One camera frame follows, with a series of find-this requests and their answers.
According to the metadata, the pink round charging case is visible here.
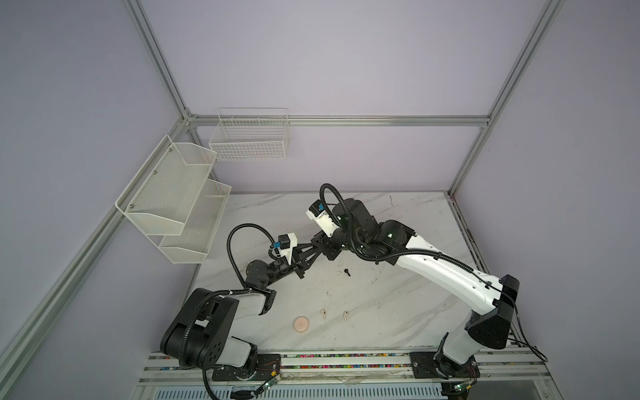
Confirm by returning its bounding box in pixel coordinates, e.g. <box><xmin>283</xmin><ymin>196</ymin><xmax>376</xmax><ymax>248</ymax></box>
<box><xmin>293</xmin><ymin>317</ymin><xmax>310</xmax><ymax>333</ymax></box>

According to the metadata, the black earbud charging case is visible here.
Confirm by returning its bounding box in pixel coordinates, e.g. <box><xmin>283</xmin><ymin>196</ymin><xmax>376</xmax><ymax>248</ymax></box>
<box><xmin>312</xmin><ymin>233</ymin><xmax>331</xmax><ymax>253</ymax></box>

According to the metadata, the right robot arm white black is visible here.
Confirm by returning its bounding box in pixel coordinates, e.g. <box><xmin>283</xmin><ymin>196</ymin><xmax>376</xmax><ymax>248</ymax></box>
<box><xmin>306</xmin><ymin>198</ymin><xmax>519</xmax><ymax>378</ymax></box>

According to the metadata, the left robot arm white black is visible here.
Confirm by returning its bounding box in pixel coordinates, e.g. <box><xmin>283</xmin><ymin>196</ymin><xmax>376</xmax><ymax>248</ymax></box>
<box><xmin>160</xmin><ymin>243</ymin><xmax>322</xmax><ymax>377</ymax></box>

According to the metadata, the white mesh shelf lower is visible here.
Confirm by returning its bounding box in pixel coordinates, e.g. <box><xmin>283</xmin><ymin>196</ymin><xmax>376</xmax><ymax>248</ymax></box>
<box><xmin>159</xmin><ymin>179</ymin><xmax>232</xmax><ymax>264</ymax></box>

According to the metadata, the white mesh shelf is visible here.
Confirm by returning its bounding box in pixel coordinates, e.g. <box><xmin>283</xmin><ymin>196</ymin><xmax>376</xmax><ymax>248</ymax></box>
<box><xmin>115</xmin><ymin>136</ymin><xmax>217</xmax><ymax>236</ymax></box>
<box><xmin>159</xmin><ymin>179</ymin><xmax>232</xmax><ymax>264</ymax></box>

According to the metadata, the white mesh shelf upper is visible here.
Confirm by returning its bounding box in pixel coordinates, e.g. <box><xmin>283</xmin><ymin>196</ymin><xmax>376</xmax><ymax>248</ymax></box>
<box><xmin>115</xmin><ymin>136</ymin><xmax>217</xmax><ymax>236</ymax></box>

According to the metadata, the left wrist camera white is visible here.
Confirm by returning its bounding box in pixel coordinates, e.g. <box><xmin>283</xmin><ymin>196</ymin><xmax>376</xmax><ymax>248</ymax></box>
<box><xmin>270</xmin><ymin>233</ymin><xmax>298</xmax><ymax>265</ymax></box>

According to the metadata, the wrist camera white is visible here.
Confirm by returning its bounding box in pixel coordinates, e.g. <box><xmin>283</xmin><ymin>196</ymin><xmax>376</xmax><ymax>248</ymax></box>
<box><xmin>270</xmin><ymin>233</ymin><xmax>298</xmax><ymax>265</ymax></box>
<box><xmin>306</xmin><ymin>200</ymin><xmax>339</xmax><ymax>238</ymax></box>

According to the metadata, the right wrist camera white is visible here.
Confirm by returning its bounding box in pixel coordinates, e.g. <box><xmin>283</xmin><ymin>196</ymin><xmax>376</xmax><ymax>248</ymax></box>
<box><xmin>306</xmin><ymin>200</ymin><xmax>339</xmax><ymax>238</ymax></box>

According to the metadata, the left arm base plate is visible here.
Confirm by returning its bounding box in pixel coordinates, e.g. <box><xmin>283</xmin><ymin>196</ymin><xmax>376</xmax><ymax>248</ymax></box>
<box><xmin>210</xmin><ymin>353</ymin><xmax>282</xmax><ymax>382</ymax></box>

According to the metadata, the white wire basket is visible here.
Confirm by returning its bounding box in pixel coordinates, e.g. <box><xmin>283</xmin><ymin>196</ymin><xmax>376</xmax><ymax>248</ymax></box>
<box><xmin>209</xmin><ymin>108</ymin><xmax>290</xmax><ymax>162</ymax></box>

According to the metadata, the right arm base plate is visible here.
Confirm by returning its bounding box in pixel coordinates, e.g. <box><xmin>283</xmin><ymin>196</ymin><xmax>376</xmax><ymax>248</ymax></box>
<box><xmin>409</xmin><ymin>351</ymin><xmax>480</xmax><ymax>380</ymax></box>

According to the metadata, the aluminium mounting rail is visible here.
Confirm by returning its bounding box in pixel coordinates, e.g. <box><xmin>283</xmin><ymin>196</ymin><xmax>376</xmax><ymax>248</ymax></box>
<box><xmin>137</xmin><ymin>346</ymin><xmax>551</xmax><ymax>387</ymax></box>

